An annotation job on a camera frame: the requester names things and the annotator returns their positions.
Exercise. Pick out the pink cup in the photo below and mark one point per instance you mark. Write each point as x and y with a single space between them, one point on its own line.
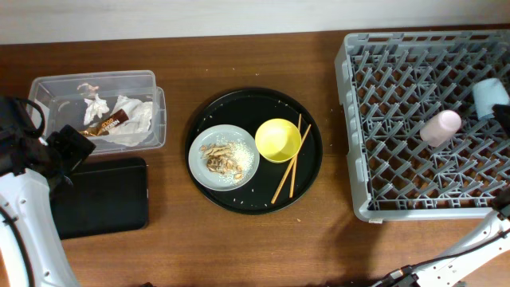
440 128

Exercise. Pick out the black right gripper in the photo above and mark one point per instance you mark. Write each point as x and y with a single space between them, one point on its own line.
498 111

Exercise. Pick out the wooden chopstick left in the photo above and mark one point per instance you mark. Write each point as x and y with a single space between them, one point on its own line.
293 178

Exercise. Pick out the wooden chopstick right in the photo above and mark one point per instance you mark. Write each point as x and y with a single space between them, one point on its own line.
290 166

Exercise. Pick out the food scraps on plate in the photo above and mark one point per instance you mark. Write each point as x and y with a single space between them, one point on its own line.
233 161

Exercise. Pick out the gold brown snack wrapper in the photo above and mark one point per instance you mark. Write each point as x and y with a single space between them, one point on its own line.
102 128

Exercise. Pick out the round black serving tray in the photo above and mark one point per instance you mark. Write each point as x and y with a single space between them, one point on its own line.
248 108

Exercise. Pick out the black rectangular tray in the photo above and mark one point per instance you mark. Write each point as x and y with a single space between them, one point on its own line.
102 198

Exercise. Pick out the clear plastic waste bin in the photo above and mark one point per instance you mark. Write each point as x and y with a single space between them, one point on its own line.
61 99

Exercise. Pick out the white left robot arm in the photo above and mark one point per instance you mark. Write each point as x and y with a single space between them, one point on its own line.
31 168

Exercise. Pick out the yellow-green bowl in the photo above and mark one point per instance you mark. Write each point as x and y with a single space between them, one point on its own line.
278 140

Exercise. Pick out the wooden chopstick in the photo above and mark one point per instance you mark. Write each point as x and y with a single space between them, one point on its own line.
293 178
290 166

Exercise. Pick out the small white tissue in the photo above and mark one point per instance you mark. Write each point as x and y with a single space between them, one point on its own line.
95 107

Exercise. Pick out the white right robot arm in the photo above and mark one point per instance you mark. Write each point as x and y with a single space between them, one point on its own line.
487 241

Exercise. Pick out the grey dishwasher rack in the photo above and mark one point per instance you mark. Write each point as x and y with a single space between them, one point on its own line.
390 85

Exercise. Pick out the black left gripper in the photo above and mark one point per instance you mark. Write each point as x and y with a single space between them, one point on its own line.
77 147

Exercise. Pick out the grey plate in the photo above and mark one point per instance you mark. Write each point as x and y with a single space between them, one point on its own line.
211 135

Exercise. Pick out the large crumpled white paper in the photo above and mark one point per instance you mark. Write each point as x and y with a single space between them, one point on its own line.
133 131

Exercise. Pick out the light blue cup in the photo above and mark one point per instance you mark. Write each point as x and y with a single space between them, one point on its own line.
486 94

